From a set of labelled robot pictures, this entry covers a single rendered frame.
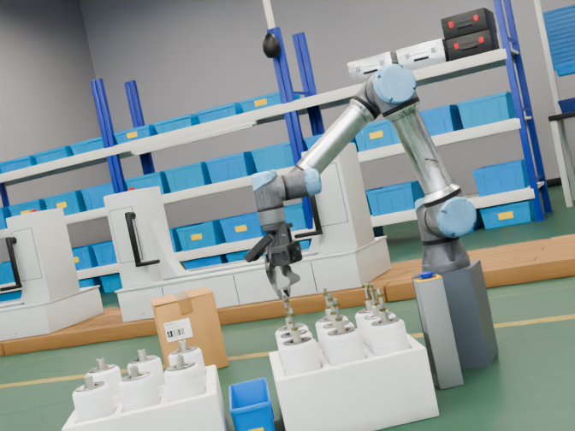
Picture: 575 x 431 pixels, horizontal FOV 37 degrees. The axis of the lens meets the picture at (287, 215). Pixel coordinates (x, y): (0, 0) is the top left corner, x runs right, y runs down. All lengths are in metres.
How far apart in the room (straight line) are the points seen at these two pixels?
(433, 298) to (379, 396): 0.38
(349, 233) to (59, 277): 1.94
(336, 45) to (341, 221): 6.81
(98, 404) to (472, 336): 1.12
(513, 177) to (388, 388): 4.65
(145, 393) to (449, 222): 0.97
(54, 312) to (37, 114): 6.34
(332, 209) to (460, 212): 1.91
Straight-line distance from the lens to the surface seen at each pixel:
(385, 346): 2.25
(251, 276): 4.53
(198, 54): 11.83
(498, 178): 6.79
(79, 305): 5.54
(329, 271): 4.36
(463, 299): 2.65
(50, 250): 5.40
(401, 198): 6.94
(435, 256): 2.67
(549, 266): 4.03
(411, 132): 2.51
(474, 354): 2.68
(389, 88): 2.48
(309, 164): 2.57
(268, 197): 2.42
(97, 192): 8.22
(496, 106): 6.76
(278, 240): 2.44
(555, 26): 8.06
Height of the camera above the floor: 0.66
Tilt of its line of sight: 2 degrees down
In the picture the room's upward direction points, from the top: 12 degrees counter-clockwise
